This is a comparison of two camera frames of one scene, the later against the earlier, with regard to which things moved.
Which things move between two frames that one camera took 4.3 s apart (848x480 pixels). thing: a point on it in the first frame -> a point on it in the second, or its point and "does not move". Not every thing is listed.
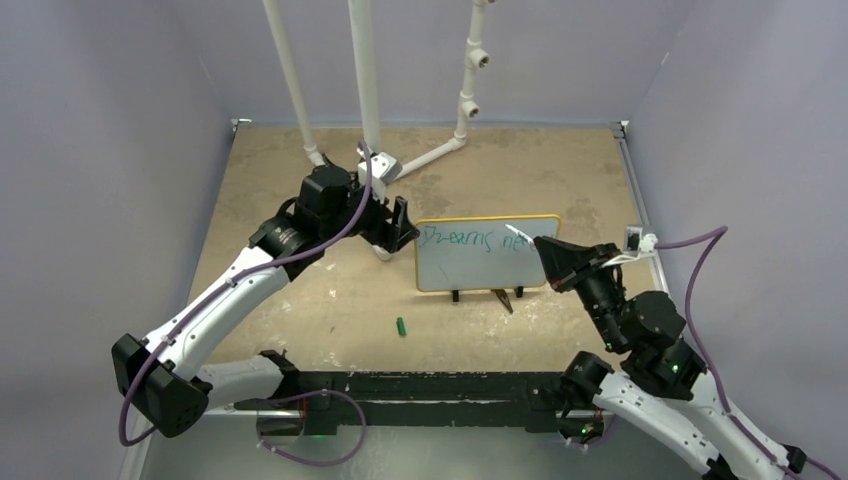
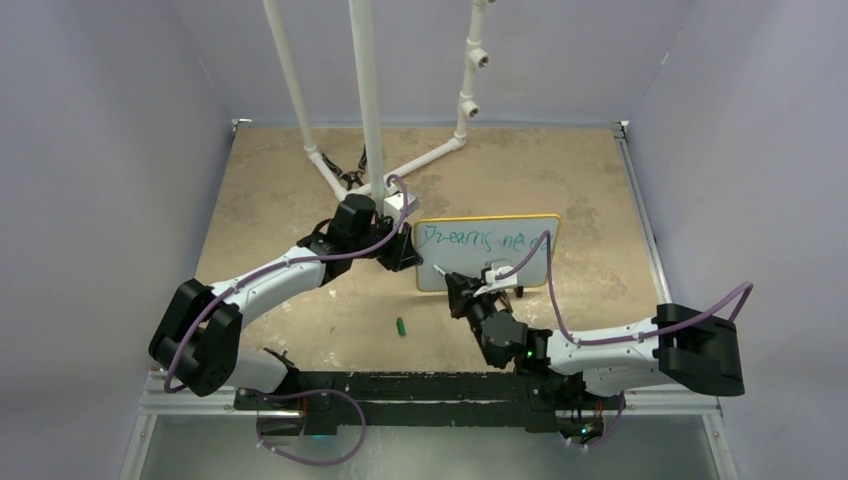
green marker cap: (401, 326) does not move
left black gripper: (390, 236) -> (402, 253)
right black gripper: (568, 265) -> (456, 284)
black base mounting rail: (534, 396) does not move
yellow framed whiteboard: (480, 253) does not move
